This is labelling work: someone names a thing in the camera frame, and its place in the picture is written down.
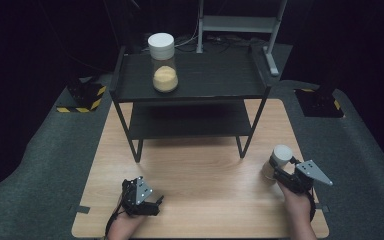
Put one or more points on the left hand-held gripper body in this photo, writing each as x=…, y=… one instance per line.
x=136, y=200

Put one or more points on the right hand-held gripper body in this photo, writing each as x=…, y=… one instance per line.
x=305, y=175

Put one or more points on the jar of brown grains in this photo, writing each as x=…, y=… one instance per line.
x=281, y=153

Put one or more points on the black two-tier shelf rack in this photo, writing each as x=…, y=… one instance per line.
x=206, y=78

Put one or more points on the jar of yellow grains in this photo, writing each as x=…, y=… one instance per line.
x=163, y=68

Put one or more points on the person's left hand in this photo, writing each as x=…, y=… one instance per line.
x=126, y=226

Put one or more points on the person's right hand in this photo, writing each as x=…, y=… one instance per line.
x=296, y=205

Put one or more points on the grey tape strip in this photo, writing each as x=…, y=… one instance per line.
x=81, y=209
x=323, y=209

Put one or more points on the black base with striped tape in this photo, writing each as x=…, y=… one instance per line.
x=83, y=96
x=320, y=101

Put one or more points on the grey metal stand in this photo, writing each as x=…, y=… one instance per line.
x=240, y=24

